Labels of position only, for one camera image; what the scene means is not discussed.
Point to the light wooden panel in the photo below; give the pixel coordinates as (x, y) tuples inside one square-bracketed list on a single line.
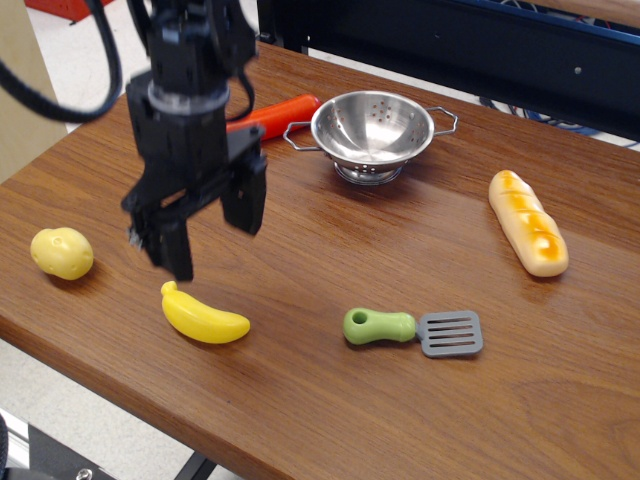
[(25, 134)]

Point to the steel colander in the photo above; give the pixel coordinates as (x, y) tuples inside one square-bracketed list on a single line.
[(370, 135)]

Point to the red toy hot dog sausage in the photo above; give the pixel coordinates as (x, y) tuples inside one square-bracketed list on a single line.
[(275, 119)]

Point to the green handled grey toy spatula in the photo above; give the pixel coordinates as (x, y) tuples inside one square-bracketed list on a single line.
[(441, 335)]

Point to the yellow toy potato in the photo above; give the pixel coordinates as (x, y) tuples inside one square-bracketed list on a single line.
[(62, 252)]

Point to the red box on floor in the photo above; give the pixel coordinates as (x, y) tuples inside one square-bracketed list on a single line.
[(73, 10)]

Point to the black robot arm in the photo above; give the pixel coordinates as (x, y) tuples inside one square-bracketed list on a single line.
[(195, 47)]

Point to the toy bread loaf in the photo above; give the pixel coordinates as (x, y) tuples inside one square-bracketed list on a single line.
[(531, 231)]

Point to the black metal table stand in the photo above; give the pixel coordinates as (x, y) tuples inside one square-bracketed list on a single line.
[(27, 452)]

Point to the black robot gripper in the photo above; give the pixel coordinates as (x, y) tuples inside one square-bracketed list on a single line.
[(190, 161)]

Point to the dark blue metal frame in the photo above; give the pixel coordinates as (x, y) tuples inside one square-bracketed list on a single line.
[(572, 60)]

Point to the yellow toy banana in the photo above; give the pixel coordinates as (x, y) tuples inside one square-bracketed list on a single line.
[(198, 321)]

